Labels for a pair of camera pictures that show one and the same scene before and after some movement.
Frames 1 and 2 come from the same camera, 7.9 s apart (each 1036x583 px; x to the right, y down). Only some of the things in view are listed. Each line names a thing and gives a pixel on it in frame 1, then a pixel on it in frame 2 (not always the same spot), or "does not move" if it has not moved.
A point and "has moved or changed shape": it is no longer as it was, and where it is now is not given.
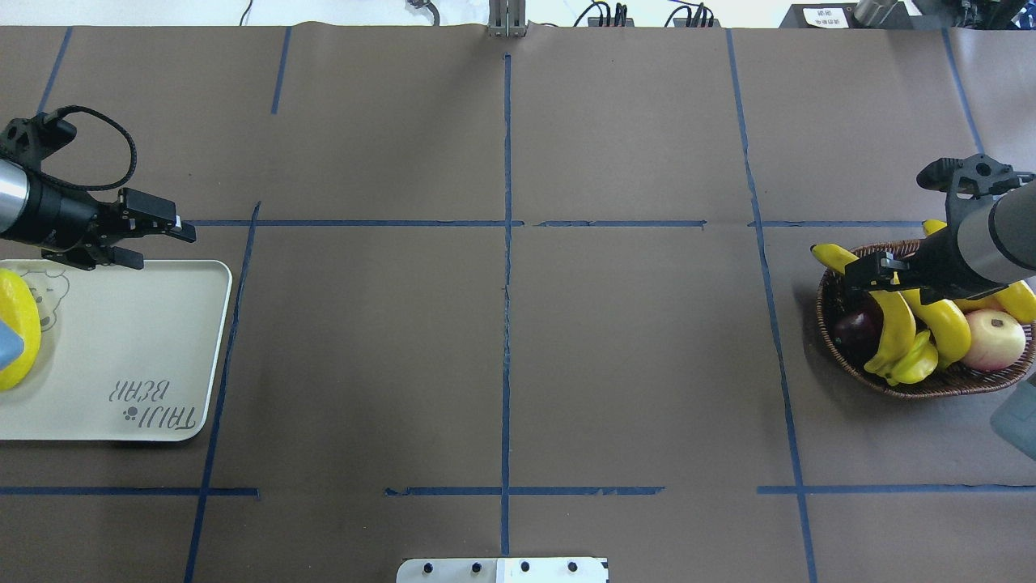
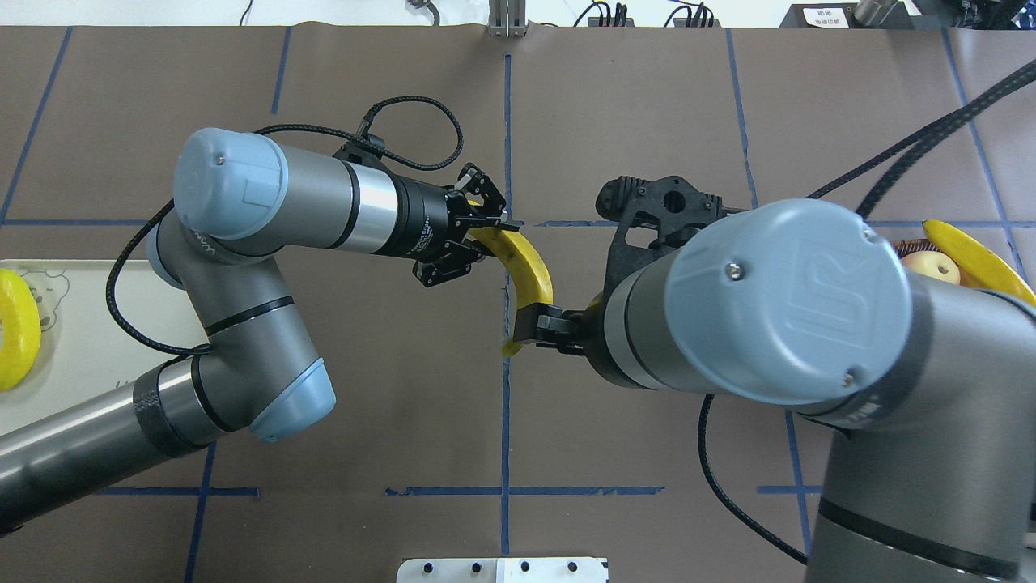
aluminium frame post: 507,18 does not move
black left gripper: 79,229 → 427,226
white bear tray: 125,354 does not move
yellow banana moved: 899,318 has moved or changed shape
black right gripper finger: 882,270 → 548,325
